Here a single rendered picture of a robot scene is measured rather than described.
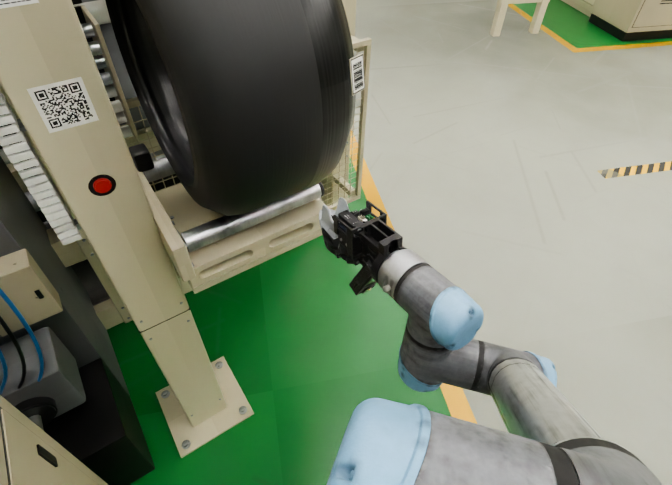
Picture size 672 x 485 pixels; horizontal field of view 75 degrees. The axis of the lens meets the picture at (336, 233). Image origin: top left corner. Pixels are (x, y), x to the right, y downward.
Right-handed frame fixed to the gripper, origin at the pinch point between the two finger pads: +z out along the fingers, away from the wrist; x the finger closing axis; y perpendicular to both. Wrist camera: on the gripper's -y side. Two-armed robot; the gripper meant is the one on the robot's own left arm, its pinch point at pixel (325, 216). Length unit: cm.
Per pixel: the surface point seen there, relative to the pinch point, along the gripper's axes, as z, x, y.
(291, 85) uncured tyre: 1.6, 3.1, 25.6
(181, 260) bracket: 13.8, 25.7, -7.2
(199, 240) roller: 17.7, 20.5, -7.3
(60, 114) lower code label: 21.5, 34.0, 23.2
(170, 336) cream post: 30, 33, -42
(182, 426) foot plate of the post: 39, 42, -95
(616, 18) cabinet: 166, -424, -66
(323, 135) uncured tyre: 2.0, -2.1, 15.4
